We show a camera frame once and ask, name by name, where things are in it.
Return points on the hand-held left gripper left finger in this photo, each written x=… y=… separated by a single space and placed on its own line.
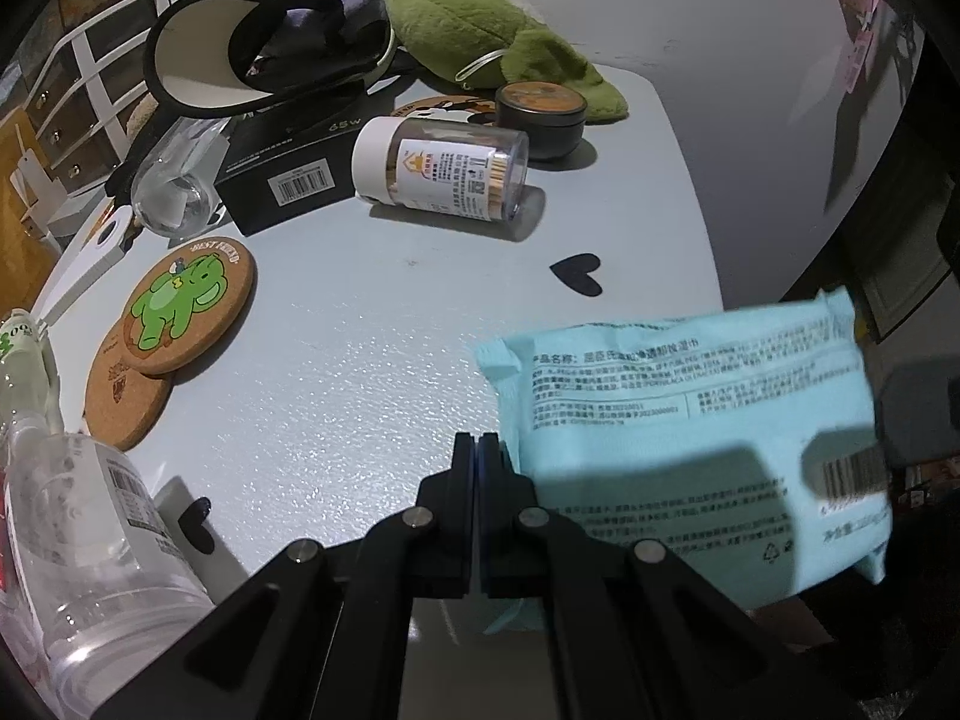
x=450 y=525

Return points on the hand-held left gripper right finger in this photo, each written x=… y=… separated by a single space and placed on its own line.
x=504 y=532

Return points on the teal wet wipes pack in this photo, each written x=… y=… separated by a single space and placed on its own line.
x=675 y=420

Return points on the black heart sticker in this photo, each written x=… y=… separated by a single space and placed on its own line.
x=196 y=521
x=577 y=274

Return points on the green frog cork coaster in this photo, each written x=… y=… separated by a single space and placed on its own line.
x=187 y=300

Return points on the plain cork coaster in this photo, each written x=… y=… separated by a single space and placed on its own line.
x=124 y=405

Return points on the clear toothpick jar white lid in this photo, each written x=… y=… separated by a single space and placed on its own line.
x=442 y=165

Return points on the clear plastic bottle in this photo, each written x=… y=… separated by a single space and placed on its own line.
x=82 y=555

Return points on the black box with barcode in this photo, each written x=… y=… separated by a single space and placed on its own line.
x=300 y=157

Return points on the black tin with orange lid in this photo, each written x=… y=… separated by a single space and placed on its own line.
x=540 y=120

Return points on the cartoon dog cork coaster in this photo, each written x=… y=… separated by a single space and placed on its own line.
x=442 y=109

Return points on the clear glass cup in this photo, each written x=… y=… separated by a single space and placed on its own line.
x=176 y=195

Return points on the white plastic tool with hole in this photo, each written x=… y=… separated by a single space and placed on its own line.
x=82 y=262

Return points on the green label bottle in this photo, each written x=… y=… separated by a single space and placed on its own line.
x=22 y=360

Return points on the green plush toy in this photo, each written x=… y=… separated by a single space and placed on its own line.
x=450 y=22

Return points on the black visor cap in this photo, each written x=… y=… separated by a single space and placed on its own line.
x=225 y=67

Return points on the grey purple plush toy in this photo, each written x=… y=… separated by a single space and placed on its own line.
x=364 y=4

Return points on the pink hanging tag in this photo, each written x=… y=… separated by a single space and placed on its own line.
x=855 y=37

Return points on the white wall bracket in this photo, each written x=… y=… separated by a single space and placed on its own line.
x=30 y=187

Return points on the dark drawer cabinet white frame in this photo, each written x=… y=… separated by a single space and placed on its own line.
x=97 y=67

